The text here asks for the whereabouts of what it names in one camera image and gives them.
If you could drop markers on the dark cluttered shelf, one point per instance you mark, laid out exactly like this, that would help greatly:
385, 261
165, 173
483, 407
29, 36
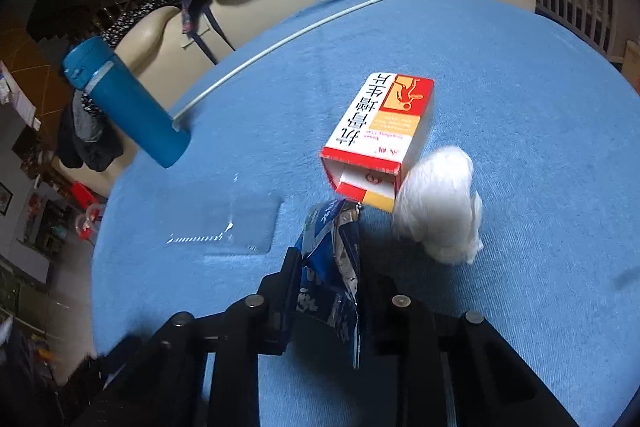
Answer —
45, 217

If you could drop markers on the clear plastic sheet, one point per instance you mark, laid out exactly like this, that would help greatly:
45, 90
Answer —
250, 227

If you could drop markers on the grey knitted garment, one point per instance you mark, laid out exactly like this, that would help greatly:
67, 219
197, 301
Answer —
87, 122

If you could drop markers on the blue foil wrapper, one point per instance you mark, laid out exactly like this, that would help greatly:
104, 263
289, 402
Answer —
325, 267

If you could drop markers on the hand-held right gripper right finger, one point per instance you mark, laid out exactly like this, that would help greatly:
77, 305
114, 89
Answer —
375, 307

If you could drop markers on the white crumpled plastic bag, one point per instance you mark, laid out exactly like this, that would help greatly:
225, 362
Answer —
440, 197

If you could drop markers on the dark garment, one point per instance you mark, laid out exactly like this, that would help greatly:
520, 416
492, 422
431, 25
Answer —
95, 157

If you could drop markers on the thin white plastic tube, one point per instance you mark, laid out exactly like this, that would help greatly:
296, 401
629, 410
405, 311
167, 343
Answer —
300, 32

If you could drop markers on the blue insulated bottle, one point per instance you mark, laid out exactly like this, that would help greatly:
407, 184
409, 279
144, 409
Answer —
130, 107

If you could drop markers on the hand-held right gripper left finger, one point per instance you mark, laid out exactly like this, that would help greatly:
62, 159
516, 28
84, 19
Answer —
280, 307

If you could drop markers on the patterned fabric bag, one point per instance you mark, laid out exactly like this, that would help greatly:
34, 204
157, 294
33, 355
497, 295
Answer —
192, 2

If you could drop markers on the white paper notice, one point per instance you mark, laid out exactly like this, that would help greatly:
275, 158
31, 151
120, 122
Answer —
17, 102

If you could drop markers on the red and white medicine box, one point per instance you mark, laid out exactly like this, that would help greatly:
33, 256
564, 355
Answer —
380, 122

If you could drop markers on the blue tablecloth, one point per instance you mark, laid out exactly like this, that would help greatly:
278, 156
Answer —
500, 107

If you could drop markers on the black floral garment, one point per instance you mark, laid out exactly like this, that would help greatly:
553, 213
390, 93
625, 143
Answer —
140, 14

